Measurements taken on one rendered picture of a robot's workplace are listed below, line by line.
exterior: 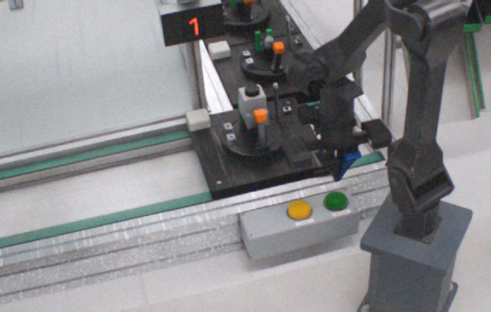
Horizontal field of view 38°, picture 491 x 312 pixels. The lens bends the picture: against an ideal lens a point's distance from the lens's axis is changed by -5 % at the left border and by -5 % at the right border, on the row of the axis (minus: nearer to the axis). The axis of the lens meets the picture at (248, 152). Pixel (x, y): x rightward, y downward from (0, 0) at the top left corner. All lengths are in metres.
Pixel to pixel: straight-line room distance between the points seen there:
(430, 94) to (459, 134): 0.70
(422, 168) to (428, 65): 0.18
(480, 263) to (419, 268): 0.30
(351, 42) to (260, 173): 0.42
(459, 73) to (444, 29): 0.60
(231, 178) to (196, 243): 0.14
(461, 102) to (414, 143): 0.48
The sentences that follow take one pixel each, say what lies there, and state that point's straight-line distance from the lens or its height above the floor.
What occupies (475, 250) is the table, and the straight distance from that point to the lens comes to 1.43.
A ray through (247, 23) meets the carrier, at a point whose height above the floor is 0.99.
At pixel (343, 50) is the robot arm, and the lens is 1.10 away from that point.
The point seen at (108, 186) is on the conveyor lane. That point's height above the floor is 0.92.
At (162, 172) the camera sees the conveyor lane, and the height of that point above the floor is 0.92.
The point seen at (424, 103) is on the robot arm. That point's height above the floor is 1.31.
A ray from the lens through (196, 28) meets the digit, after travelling 1.42.
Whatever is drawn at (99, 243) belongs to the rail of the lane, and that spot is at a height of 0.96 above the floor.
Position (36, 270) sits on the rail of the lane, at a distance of 1.37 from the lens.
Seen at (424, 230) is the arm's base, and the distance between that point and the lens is 1.15.
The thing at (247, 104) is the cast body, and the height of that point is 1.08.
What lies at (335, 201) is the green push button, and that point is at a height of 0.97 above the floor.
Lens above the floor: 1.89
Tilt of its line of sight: 39 degrees down
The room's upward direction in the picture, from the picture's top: 5 degrees counter-clockwise
